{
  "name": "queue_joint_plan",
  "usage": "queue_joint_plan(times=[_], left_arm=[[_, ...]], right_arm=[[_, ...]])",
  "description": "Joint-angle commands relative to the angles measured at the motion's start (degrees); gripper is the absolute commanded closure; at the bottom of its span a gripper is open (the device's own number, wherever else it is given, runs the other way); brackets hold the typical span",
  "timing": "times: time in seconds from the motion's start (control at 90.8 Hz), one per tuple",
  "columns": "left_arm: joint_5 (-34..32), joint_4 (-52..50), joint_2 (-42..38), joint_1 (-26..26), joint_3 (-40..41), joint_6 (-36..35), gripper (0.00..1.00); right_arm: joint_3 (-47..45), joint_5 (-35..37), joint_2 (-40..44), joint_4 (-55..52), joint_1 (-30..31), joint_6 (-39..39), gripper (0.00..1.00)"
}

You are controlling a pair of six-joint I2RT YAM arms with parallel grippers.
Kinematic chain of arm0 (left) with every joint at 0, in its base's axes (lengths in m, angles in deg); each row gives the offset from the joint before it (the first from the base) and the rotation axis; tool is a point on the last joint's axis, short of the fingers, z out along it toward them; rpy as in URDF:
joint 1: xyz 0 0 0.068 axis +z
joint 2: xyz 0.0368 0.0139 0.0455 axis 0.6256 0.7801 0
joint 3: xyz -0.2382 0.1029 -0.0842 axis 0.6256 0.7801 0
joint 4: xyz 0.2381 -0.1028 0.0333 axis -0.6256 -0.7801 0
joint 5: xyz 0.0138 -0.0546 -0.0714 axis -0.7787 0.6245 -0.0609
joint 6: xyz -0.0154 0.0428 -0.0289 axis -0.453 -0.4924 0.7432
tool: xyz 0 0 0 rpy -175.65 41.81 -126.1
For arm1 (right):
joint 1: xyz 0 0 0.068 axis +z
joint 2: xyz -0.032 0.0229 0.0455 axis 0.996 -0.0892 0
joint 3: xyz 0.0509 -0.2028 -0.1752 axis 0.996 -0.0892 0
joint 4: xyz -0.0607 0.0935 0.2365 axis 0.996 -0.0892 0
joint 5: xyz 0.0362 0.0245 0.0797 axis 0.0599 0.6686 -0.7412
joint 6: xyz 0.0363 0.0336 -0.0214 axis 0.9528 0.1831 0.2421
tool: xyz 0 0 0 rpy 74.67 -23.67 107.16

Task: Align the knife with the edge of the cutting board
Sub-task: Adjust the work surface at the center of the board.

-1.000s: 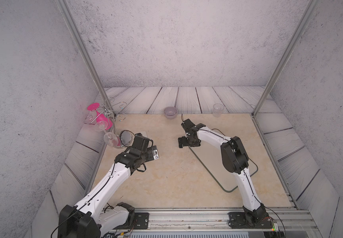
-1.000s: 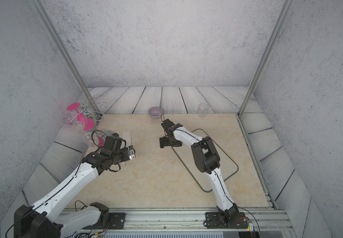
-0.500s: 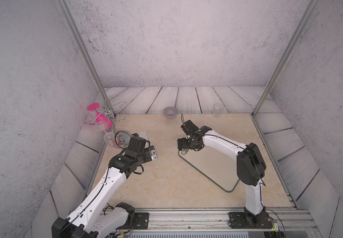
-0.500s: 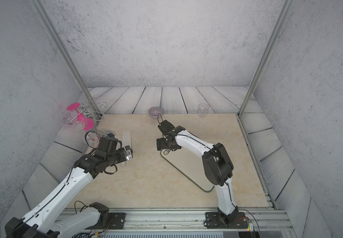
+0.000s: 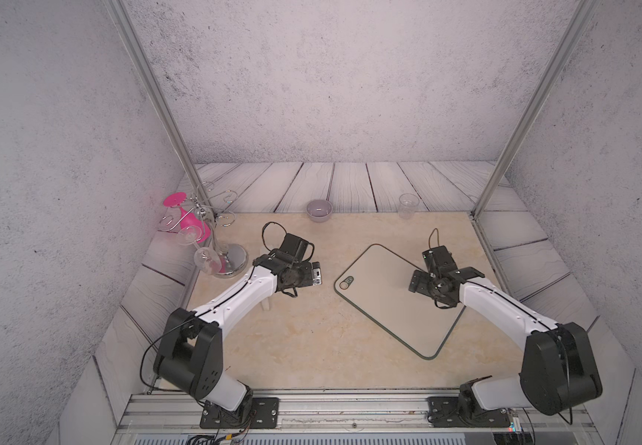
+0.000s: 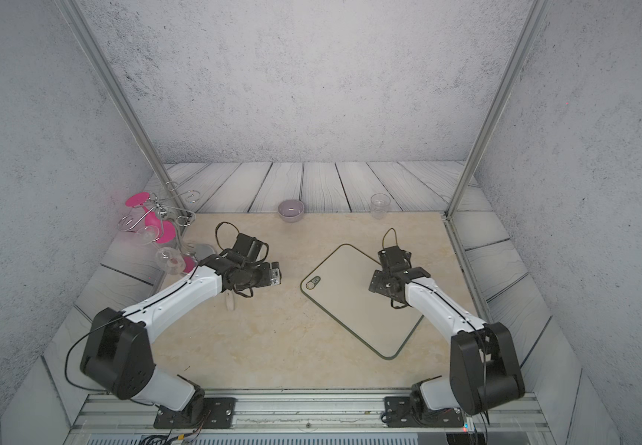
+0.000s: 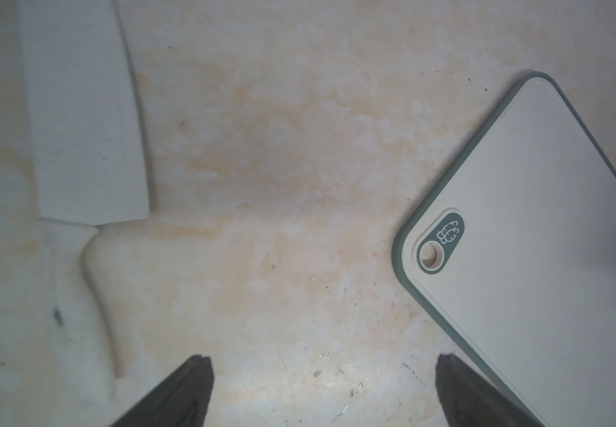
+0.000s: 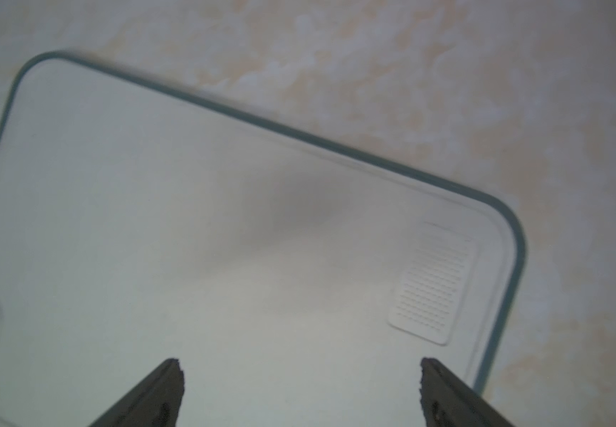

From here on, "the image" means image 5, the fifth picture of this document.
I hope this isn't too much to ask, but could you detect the beige cutting board green rim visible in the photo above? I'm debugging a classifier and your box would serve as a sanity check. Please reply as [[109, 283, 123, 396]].
[[334, 244, 465, 361]]

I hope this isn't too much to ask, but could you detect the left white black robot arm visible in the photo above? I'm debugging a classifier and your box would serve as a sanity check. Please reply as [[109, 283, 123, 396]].
[[153, 250, 322, 422]]

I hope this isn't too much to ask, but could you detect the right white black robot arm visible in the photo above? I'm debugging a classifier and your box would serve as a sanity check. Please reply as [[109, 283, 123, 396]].
[[409, 267, 604, 416]]

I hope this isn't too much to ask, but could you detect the chrome wine glass rack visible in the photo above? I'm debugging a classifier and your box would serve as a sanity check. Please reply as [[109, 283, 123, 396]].
[[159, 190, 248, 278]]

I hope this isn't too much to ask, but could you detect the grey ceramic bowl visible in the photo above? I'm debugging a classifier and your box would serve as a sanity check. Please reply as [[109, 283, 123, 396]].
[[306, 200, 333, 224]]

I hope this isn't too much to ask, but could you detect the clear wine glass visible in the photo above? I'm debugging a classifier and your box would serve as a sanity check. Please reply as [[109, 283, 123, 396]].
[[194, 247, 224, 276]]

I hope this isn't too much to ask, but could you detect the clear plastic cup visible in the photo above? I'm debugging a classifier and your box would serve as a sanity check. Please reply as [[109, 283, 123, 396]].
[[398, 193, 420, 220]]

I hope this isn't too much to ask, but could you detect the pink wine glass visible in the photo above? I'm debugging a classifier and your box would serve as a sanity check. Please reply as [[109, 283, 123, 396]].
[[161, 192, 211, 245]]

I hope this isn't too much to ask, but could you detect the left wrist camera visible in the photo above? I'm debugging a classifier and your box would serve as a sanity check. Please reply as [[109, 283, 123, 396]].
[[279, 233, 310, 261]]

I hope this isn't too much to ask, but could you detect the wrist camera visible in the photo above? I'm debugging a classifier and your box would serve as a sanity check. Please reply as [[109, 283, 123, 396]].
[[279, 233, 310, 261], [422, 246, 457, 276]]

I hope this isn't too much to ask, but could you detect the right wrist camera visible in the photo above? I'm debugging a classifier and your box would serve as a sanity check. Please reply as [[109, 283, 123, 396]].
[[422, 246, 457, 276]]

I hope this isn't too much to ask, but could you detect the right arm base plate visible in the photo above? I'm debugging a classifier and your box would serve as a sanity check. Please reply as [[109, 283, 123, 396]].
[[427, 396, 511, 428]]

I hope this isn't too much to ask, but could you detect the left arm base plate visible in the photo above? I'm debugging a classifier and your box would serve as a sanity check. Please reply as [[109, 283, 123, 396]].
[[200, 397, 280, 429]]

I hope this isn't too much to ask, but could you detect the aluminium mounting rail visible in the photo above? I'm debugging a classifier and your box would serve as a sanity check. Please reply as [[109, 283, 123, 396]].
[[112, 389, 602, 444]]

